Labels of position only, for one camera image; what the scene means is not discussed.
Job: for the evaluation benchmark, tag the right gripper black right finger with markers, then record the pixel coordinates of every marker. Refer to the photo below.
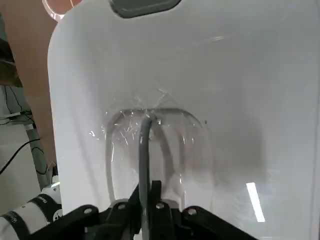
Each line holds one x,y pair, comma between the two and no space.
200,222

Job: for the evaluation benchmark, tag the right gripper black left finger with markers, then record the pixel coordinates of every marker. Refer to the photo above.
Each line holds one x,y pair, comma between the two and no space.
75,222

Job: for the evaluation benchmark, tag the white box lid grey latches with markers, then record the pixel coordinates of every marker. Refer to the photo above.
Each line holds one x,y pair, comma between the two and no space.
200,75

